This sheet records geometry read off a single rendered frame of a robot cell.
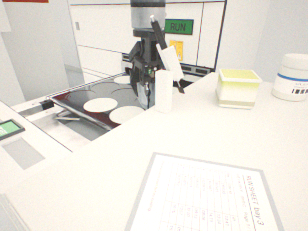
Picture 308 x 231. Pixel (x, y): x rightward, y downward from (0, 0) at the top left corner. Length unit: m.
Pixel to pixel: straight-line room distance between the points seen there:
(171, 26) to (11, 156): 0.61
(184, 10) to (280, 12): 1.49
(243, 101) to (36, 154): 0.39
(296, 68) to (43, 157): 0.52
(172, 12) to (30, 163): 0.63
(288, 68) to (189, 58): 0.33
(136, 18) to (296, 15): 1.80
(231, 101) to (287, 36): 1.73
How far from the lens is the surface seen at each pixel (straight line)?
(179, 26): 0.73
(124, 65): 0.93
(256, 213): 0.24
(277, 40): 2.14
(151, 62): 0.42
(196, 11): 0.71
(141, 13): 0.43
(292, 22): 2.13
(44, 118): 0.57
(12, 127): 0.43
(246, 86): 0.42
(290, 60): 0.52
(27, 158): 0.35
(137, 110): 0.54
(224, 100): 0.43
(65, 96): 0.69
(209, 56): 0.69
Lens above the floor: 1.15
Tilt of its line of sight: 29 degrees down
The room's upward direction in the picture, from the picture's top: straight up
